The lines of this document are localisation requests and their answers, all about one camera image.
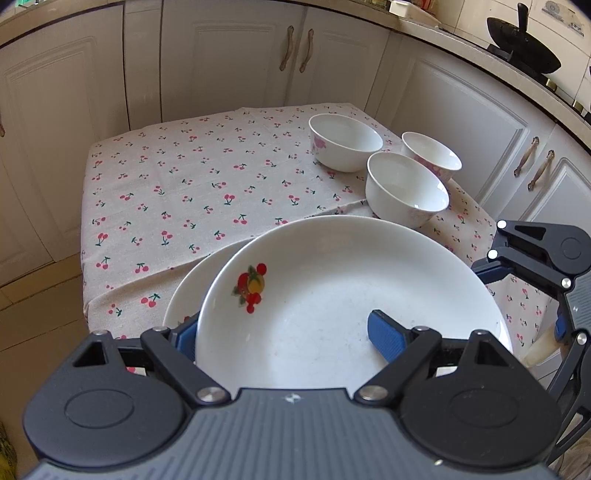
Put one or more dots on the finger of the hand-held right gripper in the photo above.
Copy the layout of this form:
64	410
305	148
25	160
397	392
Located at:
494	272
559	383

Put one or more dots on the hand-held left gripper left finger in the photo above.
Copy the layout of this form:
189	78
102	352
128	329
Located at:
187	339

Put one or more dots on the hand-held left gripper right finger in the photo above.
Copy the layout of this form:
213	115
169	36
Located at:
385	334

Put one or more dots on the white fruit-print plate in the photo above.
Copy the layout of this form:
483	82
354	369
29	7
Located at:
323	286
184	286

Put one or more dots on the white bowl with pink flowers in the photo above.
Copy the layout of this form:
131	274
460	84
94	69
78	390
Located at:
406	194
429	150
346	138

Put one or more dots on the beige table leg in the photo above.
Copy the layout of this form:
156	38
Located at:
545	344

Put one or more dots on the cherry-print tablecloth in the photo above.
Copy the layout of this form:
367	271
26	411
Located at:
184	184

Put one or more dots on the gas stove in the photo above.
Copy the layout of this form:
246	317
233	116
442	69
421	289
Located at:
568	92

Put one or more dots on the beige kitchen countertop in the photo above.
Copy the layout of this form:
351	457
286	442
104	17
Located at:
461	42

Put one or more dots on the black wok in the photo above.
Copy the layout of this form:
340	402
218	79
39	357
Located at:
521	41

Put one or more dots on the white plastic box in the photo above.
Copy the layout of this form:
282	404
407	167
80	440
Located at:
399	7

